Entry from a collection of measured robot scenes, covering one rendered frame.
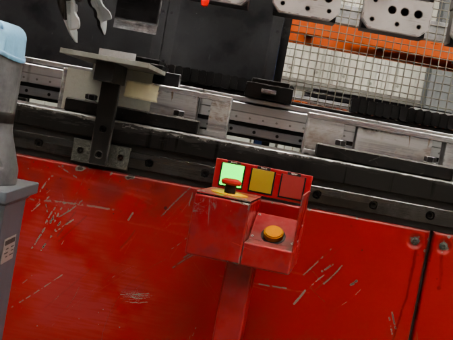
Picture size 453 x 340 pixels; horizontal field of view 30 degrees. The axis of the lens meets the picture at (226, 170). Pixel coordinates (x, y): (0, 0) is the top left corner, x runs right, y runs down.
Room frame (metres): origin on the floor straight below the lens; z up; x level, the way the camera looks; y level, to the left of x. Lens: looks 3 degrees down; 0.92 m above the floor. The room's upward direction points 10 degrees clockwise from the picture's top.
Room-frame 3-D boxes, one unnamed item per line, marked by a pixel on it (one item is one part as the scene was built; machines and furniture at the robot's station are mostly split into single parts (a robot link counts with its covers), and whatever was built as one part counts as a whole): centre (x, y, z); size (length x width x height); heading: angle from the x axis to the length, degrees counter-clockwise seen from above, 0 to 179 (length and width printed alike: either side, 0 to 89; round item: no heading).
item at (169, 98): (1.95, 0.21, 0.92); 0.39 x 0.06 x 0.10; 88
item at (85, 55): (1.80, 0.27, 1.00); 0.26 x 0.18 x 0.01; 178
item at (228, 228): (1.63, -0.06, 0.75); 0.20 x 0.16 x 0.18; 81
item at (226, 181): (1.63, -0.01, 0.79); 0.04 x 0.04 x 0.04
